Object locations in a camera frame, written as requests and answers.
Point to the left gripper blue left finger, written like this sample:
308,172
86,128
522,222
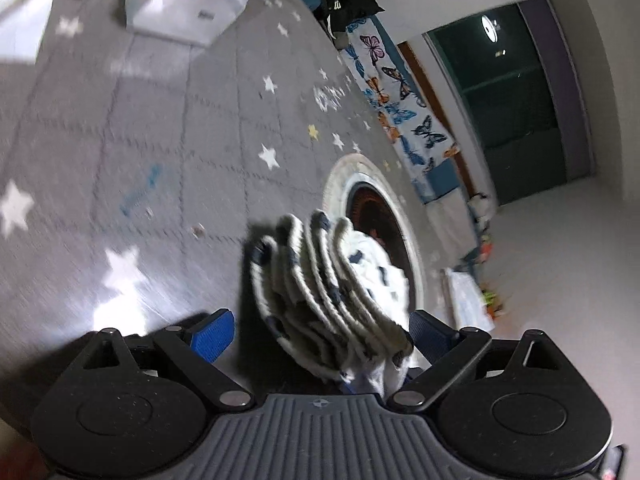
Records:
193,351

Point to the dark window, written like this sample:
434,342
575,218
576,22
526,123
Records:
492,60

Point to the plush toys pile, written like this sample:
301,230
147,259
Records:
481,213

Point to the white tissue box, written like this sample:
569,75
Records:
185,0

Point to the folded blue striped clothes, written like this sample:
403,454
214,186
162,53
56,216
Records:
468,304

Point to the black bag on sofa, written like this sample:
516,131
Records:
337,15

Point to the butterfly print pillow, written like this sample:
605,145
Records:
420,140

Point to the white navy polka dot pants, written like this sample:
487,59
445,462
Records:
335,302

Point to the round induction cooker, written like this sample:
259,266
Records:
359,189

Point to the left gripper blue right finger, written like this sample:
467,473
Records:
452,355

